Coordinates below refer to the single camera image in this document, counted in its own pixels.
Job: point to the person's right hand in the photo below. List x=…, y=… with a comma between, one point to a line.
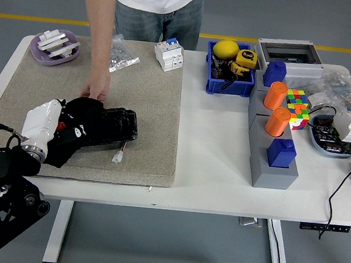
x=97, y=84

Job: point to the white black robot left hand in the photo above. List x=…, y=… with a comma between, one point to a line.
x=41, y=122

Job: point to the black rag with red patch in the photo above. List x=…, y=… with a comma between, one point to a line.
x=74, y=128

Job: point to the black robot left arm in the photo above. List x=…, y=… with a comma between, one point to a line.
x=2, y=211

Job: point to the person's right forearm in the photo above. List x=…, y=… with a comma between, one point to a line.
x=101, y=35

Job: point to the black table control panel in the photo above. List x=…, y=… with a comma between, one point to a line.
x=308, y=226

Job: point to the clear bag of screws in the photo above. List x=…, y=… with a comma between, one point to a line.
x=122, y=56

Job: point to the grey-brown mat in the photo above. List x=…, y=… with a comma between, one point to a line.
x=153, y=105

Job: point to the purple tray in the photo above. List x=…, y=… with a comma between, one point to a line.
x=42, y=59

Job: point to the white plastic plate stack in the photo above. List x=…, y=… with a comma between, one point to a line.
x=52, y=39

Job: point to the white breaker with blue lever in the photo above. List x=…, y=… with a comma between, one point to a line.
x=168, y=57

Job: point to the dark hand tool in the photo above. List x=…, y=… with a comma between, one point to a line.
x=218, y=69

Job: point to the blue plastic bin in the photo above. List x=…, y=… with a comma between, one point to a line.
x=227, y=88

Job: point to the yellow ball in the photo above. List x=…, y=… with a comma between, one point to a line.
x=224, y=49

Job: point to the small yellow black tape measure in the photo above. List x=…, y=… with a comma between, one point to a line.
x=238, y=68

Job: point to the large yellow tape measure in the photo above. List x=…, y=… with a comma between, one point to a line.
x=247, y=57

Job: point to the orange cylinder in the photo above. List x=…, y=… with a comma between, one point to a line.
x=274, y=97
x=276, y=123

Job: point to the small blue block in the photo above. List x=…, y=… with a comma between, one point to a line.
x=275, y=74

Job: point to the large blue block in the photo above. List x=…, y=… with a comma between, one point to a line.
x=280, y=154

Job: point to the grey block holder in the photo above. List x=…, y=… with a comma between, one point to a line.
x=268, y=179

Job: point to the colourful puzzle cube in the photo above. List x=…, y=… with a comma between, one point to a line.
x=298, y=117
x=297, y=97

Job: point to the dark electronic components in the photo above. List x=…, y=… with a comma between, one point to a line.
x=325, y=135

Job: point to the grey-blue tray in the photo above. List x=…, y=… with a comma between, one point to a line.
x=326, y=153

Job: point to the clear bags of parts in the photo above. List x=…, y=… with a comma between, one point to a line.
x=341, y=87

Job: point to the white plastic bracket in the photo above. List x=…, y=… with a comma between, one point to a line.
x=65, y=49

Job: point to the metal bracket under table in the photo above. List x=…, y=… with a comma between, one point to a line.
x=250, y=221

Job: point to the grey electrical enclosure box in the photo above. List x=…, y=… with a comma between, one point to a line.
x=302, y=72

